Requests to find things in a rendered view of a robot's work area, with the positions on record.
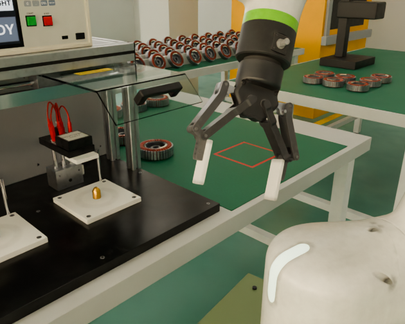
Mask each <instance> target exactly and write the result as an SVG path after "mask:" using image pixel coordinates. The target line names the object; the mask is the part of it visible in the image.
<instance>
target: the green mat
mask: <svg viewBox="0 0 405 324"><path fill-rule="evenodd" d="M201 109H202V108H200V107H196V106H192V105H190V106H187V107H183V108H180V109H176V110H173V111H168V112H164V113H161V114H157V115H154V116H150V117H147V118H143V119H140V120H138V124H139V143H142V141H145V140H153V139H154V140H155V139H162V140H168V141H170V142H172V143H173V145H174V154H173V155H172V156H171V157H169V158H166V159H162V160H159V161H158V160H156V161H155V160H153V161H152V160H147V159H143V158H141V169H143V170H145V171H147V172H150V173H151V174H154V175H156V176H159V177H161V178H163V179H166V180H167V181H170V182H172V183H175V184H177V185H179V186H182V187H183V188H186V189H188V190H190V191H193V192H195V193H197V194H199V195H201V196H204V197H206V198H208V199H211V200H213V201H215V202H217V203H219V204H220V206H221V207H223V208H225V209H227V210H230V211H233V210H235V209H236V208H238V207H240V206H242V205H243V204H246V203H247V202H249V201H251V200H252V199H254V198H256V197H258V196H259V195H262V194H263V193H265V192H266V186H267V180H268V176H269V170H270V166H271V160H272V159H270V160H268V161H266V162H264V163H262V164H260V165H258V166H255V167H253V168H251V167H249V166H254V165H256V164H258V163H260V162H262V161H265V160H267V159H269V158H271V157H273V156H274V152H273V151H270V150H272V148H271V146H270V143H269V141H268V138H267V136H266V134H265V132H264V129H263V127H261V126H260V124H259V123H257V122H254V121H250V120H245V119H242V118H238V117H234V119H232V120H231V121H229V122H228V123H227V124H225V126H223V127H222V128H221V129H219V130H218V131H217V132H216V133H215V134H214V135H212V136H211V137H210V138H208V140H212V141H213V143H212V147H211V152H210V158H209V162H208V168H207V171H206V177H205V180H204V184H203V185H201V184H195V183H192V181H193V178H194V172H195V167H196V163H197V160H195V159H193V154H194V148H195V142H196V139H195V138H194V135H192V134H190V133H188V132H187V130H186V128H187V126H189V124H190V123H191V122H192V120H193V119H194V118H195V117H196V115H197V114H198V113H199V111H200V110H201ZM221 114H222V113H220V112H215V111H214V112H213V114H212V115H211V116H210V117H209V119H208V120H207V122H206V123H205V124H204V125H203V126H202V128H201V129H203V128H205V126H207V125H208V124H210V123H211V122H212V121H213V120H214V119H216V118H217V117H219V116H220V115H221ZM295 135H296V141H297V145H298V152H299V155H300V158H299V160H297V161H291V162H288V164H287V170H286V173H285V179H284V180H283V181H280V184H281V183H283V182H285V181H286V180H288V179H290V178H292V177H294V176H295V175H297V174H299V173H301V172H303V171H304V170H306V169H308V168H310V167H312V166H313V165H315V164H317V163H319V162H320V161H323V160H324V159H326V158H328V157H329V156H331V155H333V154H335V153H336V152H339V151H340V150H342V149H344V148H345V147H347V146H346V145H342V144H339V143H334V142H331V141H327V140H324V139H319V138H315V137H312V136H307V135H304V134H300V133H297V132H295ZM242 142H246V143H243V144H240V145H237V144H239V143H242ZM247 143H250V144H253V145H257V146H259V147H256V146H253V145H250V144H247ZM234 145H237V146H236V147H233V148H230V147H232V146H234ZM260 147H264V148H266V149H269V150H266V149H264V148H260ZM227 148H230V149H228V150H225V151H223V152H220V151H222V150H224V149H227ZM217 152H220V153H218V155H220V156H224V157H226V158H230V159H232V160H235V161H238V162H241V163H244V164H247V165H249V166H246V165H242V164H240V163H237V162H234V161H231V160H228V159H226V158H223V157H220V156H216V155H214V153H217ZM273 159H276V157H274V158H273ZM120 160H122V161H125V162H127V158H126V150H125V145H123V146H122V145H121V146H120Z"/></svg>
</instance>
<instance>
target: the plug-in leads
mask: <svg viewBox="0 0 405 324"><path fill-rule="evenodd" d="M49 103H50V104H51V105H52V106H51V112H50V119H49V117H48V107H49ZM61 107H63V108H64V109H65V111H66V113H67V127H68V132H73V131H72V126H71V122H70V118H69V114H68V111H67V109H66V108H65V107H64V106H63V105H61V106H60V107H58V105H57V103H55V105H54V104H52V103H51V102H48V104H47V121H48V128H49V133H50V136H51V139H52V141H51V142H52V143H55V142H56V141H55V136H56V134H57V135H61V134H65V128H64V124H63V122H62V118H61V116H60V108H61ZM53 108H54V110H55V114H56V121H55V123H56V124H57V126H56V127H54V126H53V122H52V119H51V115H52V110H53Z"/></svg>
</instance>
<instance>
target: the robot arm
mask: <svg viewBox="0 0 405 324"><path fill-rule="evenodd" d="M237 1H240V2H241V3H243V4H244V7H245V11H244V18H243V21H242V27H241V31H240V36H239V40H238V45H237V51H236V54H235V58H236V59H237V60H238V62H239V64H238V70H237V75H236V79H235V86H234V87H233V86H232V85H230V84H229V82H228V81H227V80H225V81H222V82H219V83H217V84H216V86H215V89H214V92H213V95H212V96H211V97H210V99H209V100H208V101H207V102H206V104H205V105H204V106H203V108H202V109H201V110H200V111H199V113H198V114H197V115H196V117H195V118H194V119H193V120H192V122H191V123H190V124H189V126H187V128H186V130H187V132H188V133H190V134H192V135H194V138H195V139H196V142H195V148H194V152H193V159H195V160H197V163H196V167H195V172H194V176H193V181H192V183H195V184H198V185H203V184H204V180H205V177H206V171H207V168H208V162H209V158H210V152H211V149H212V143H213V141H212V140H210V139H208V138H210V137H211V136H212V135H214V134H215V133H216V132H217V131H218V130H219V129H221V128H222V127H223V126H225V124H227V123H228V122H230V121H231V120H232V119H234V117H236V116H238V115H239V116H240V118H248V119H249V120H251V121H253V122H259V124H260V126H261V127H263V129H264V132H265V134H266V136H267V138H268V141H269V143H270V146H271V148H272V150H273V152H274V155H275V157H276V159H272V160H271V166H270V170H269V176H268V180H267V186H266V189H265V195H264V199H267V200H271V201H277V197H278V191H279V187H280V181H283V180H284V179H285V173H286V170H287V164H288V162H291V161H297V160H299V158H300V155H299V152H298V145H297V141H296V135H295V131H294V124H293V118H292V114H293V104H292V103H291V102H289V103H281V102H278V93H279V91H280V88H281V84H282V78H283V75H284V71H285V70H286V69H288V68H290V66H291V60H292V57H293V51H294V45H295V41H296V35H297V31H298V25H299V22H300V17H301V15H302V12H303V8H304V6H305V3H306V2H307V0H237ZM229 94H231V98H232V100H233V105H231V106H230V107H229V108H227V109H226V110H225V112H223V113H222V114H221V115H220V116H219V117H217V118H216V119H214V120H213V121H212V122H211V123H210V124H208V125H207V126H205V128H203V129H201V128H202V127H203V125H204V124H205V123H206V122H207V120H208V119H209V117H210V116H211V115H212V114H213V112H214V111H215V110H216V108H218V106H219V105H220V103H221V102H222V101H223V99H224V98H225V97H227V96H229ZM274 110H276V114H277V115H278V123H279V126H280V131H279V129H278V127H277V124H276V123H277V120H276V118H275V115H274V113H273V111H274ZM266 118H267V119H266ZM280 133H281V134H280ZM260 324H405V192H404V195H403V196H402V198H401V200H400V202H399V203H398V205H397V207H396V209H395V210H393V211H392V212H391V213H389V214H387V215H381V216H378V217H372V218H369V219H362V220H348V221H336V222H312V223H306V224H299V225H295V226H292V227H290V228H287V229H285V230H283V231H282V232H280V233H279V234H277V236H276V237H275V238H274V239H273V240H272V241H271V243H270V245H269V247H268V249H267V253H266V257H265V270H264V284H263V293H262V310H261V319H260Z"/></svg>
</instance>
